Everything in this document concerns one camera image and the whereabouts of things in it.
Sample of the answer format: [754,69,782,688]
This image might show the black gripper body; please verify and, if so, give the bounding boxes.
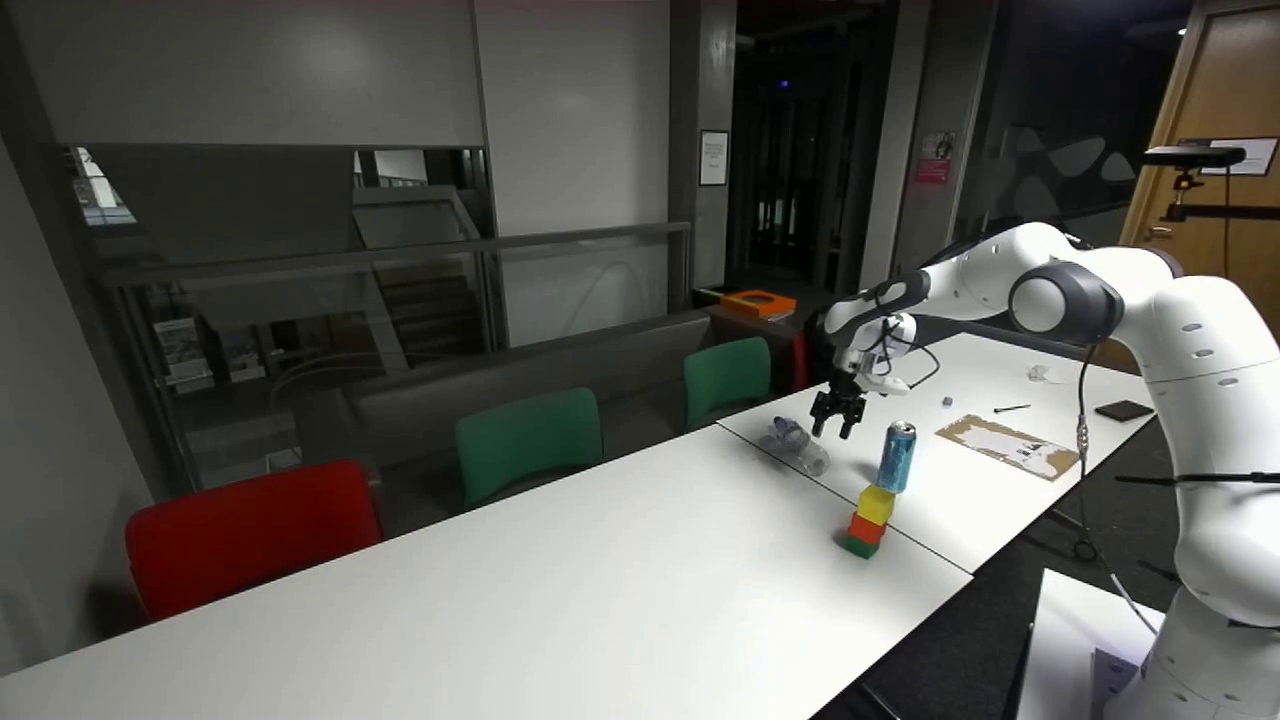
[815,366,868,414]

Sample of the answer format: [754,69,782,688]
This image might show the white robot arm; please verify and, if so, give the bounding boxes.
[812,221,1280,720]

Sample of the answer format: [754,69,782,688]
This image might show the clear plastic water bottle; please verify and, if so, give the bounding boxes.
[766,414,827,477]

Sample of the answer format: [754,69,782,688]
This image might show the stacked colourful blocks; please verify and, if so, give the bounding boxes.
[845,488,895,554]

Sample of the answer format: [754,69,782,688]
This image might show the green chair far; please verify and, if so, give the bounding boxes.
[686,337,772,423]

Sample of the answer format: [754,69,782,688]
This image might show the green chair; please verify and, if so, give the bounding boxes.
[455,387,604,505]
[686,337,772,423]

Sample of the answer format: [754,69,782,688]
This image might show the orange box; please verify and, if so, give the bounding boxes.
[719,288,798,325]

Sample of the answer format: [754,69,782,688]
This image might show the green chair near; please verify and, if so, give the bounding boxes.
[455,387,604,505]

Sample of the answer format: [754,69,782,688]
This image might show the grey sofa bench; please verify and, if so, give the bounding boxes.
[294,310,717,514]

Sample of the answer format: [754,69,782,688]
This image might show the red chair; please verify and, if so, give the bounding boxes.
[123,459,381,621]

